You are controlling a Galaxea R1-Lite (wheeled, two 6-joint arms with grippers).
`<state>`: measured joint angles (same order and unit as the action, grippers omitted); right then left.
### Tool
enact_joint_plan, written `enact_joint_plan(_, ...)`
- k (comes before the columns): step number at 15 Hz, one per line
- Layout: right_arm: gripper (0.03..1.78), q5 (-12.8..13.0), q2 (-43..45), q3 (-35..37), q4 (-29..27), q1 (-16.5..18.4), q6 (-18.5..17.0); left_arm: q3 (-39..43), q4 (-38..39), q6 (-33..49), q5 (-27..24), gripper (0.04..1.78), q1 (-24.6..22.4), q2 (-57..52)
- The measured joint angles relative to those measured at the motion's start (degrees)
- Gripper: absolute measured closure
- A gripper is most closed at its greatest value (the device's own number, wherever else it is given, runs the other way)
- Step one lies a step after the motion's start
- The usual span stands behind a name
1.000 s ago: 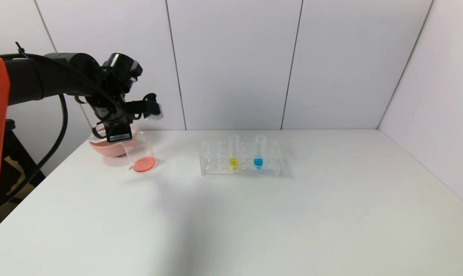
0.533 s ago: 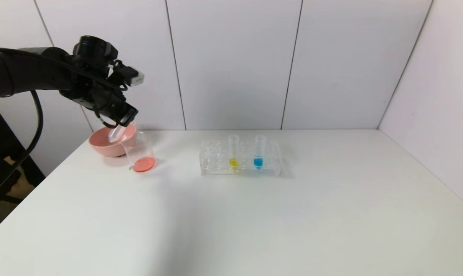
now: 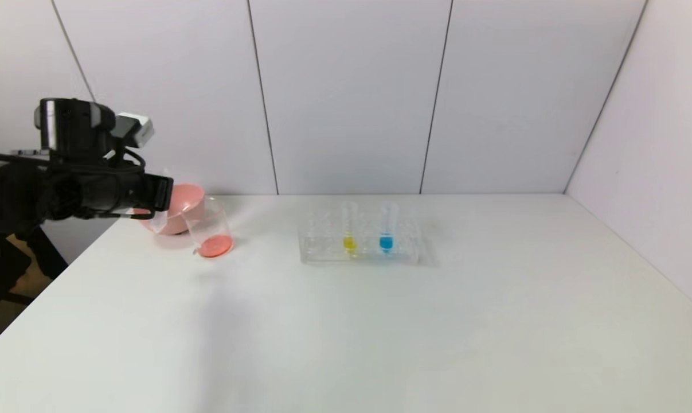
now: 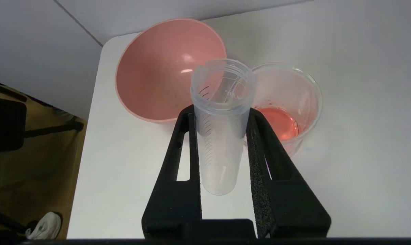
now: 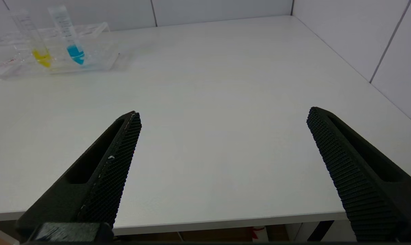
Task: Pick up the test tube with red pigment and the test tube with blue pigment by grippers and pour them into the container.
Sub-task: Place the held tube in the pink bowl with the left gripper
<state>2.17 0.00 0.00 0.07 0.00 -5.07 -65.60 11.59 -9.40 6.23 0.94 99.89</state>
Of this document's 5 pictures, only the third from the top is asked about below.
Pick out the clear glass beaker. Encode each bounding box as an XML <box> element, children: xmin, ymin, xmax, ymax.
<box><xmin>183</xmin><ymin>197</ymin><xmax>233</xmax><ymax>259</ymax></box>

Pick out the pink bowl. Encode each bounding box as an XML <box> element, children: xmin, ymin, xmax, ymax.
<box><xmin>134</xmin><ymin>184</ymin><xmax>206</xmax><ymax>236</ymax></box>

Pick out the test tube with yellow pigment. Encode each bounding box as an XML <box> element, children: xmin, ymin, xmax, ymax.
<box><xmin>341</xmin><ymin>202</ymin><xmax>358</xmax><ymax>256</ymax></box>

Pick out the test tube with red pigment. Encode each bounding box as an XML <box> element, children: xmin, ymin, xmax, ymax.
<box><xmin>148</xmin><ymin>168</ymin><xmax>172</xmax><ymax>234</ymax></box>

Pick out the test tube with blue pigment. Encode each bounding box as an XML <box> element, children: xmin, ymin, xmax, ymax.
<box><xmin>379</xmin><ymin>202</ymin><xmax>396</xmax><ymax>254</ymax></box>

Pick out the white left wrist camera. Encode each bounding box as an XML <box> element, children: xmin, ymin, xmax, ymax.
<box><xmin>114</xmin><ymin>113</ymin><xmax>155</xmax><ymax>149</ymax></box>

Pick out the clear acrylic test tube rack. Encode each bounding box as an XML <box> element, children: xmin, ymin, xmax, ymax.
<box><xmin>299</xmin><ymin>208</ymin><xmax>422</xmax><ymax>265</ymax></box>

